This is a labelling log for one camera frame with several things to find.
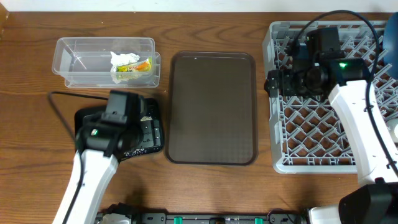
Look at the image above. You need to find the white rice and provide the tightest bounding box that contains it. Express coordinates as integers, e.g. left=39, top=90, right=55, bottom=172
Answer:
left=124, top=116, right=155, bottom=158

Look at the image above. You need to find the yellow green snack wrapper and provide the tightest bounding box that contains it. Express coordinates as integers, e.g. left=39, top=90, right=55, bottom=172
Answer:
left=116, top=58, right=152, bottom=72

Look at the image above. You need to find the white napkin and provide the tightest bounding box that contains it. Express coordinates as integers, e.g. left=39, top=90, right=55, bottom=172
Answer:
left=110, top=52, right=140, bottom=84

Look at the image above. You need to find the dark blue plate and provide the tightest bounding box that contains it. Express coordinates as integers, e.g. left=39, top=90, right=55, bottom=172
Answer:
left=382, top=12, right=397, bottom=79

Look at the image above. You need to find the pale green plastic cup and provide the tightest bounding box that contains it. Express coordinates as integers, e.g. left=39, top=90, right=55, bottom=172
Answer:
left=386, top=118, right=398, bottom=143

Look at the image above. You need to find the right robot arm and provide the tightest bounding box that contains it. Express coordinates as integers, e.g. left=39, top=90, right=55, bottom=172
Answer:
left=264, top=27, right=397, bottom=223

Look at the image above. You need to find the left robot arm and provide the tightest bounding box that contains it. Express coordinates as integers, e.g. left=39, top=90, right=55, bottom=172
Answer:
left=48, top=90, right=164, bottom=223

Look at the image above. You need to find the black plastic bin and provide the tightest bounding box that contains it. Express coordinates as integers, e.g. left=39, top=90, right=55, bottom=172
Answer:
left=75, top=94, right=162, bottom=162

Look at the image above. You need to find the brown serving tray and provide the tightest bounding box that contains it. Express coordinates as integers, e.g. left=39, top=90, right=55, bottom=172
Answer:
left=165, top=52, right=258, bottom=166

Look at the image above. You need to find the clear plastic bin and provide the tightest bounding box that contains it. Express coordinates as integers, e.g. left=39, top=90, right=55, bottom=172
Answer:
left=52, top=37, right=160, bottom=88

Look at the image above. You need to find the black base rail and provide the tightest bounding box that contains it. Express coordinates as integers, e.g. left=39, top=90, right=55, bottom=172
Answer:
left=96, top=212, right=308, bottom=224

